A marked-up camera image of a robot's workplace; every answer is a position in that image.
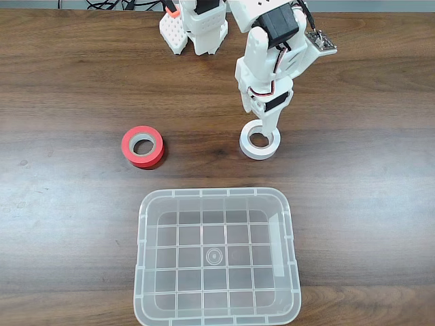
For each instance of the small camera on white bracket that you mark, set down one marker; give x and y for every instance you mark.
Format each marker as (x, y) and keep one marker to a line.
(321, 42)

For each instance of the red tape roll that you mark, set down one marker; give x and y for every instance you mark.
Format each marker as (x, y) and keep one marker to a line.
(144, 159)

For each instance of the orange plastic clip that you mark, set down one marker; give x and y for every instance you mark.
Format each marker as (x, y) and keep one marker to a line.
(172, 10)

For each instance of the white tape roll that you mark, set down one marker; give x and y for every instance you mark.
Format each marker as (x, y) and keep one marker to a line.
(260, 153)

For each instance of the clear plastic box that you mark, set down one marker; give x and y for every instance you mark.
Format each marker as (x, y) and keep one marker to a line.
(217, 258)

